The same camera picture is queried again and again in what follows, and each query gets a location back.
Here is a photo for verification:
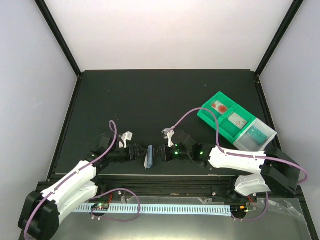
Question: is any black leather card holder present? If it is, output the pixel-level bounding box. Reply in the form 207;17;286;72
143;145;154;169

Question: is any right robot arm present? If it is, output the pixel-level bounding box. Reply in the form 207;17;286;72
154;143;302;202

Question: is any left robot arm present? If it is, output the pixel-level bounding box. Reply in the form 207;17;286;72
18;136;147;240

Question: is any red dotted card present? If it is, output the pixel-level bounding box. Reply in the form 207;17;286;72
211;100;228;115

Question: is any white pink card in bin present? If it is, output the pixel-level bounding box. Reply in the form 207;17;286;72
228;112;248;130

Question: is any teal VIP card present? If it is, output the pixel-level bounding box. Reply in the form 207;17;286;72
247;126;267;144

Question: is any small circuit board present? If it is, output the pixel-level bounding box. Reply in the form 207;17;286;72
91;203;109;211

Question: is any green divided bin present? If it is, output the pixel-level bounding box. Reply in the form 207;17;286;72
197;91;256;144

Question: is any clear plastic bin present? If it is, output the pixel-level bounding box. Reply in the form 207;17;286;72
233;118;277;152

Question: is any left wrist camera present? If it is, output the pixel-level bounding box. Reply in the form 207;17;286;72
118;131;133;149

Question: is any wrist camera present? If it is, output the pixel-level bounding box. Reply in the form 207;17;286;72
162;128;175;148
118;131;133;149

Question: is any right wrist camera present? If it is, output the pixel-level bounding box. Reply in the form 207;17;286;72
162;128;175;148

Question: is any black aluminium rail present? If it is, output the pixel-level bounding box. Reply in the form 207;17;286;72
100;175;234;197

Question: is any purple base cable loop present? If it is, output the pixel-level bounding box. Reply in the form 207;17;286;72
90;186;142;222

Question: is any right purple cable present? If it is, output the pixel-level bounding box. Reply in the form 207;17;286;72
164;107;309;185

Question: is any white slotted cable duct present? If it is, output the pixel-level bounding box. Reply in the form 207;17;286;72
74;203;231;217

